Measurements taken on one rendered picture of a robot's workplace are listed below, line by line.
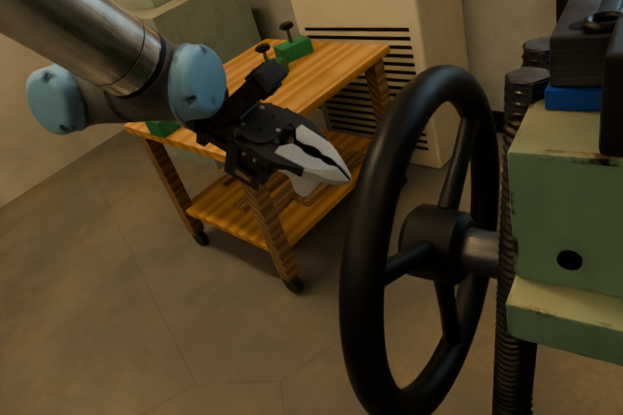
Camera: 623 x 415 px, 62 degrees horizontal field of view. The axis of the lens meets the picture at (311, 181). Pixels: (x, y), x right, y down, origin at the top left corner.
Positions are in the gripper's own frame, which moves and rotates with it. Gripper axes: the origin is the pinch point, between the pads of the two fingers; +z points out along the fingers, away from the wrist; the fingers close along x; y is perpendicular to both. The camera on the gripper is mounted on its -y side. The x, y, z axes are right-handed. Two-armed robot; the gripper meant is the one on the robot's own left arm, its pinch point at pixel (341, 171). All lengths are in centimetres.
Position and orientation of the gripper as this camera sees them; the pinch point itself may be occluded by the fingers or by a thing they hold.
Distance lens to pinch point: 60.0
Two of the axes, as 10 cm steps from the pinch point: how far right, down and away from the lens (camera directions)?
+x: -5.0, 5.9, -6.3
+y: -1.9, 6.4, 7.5
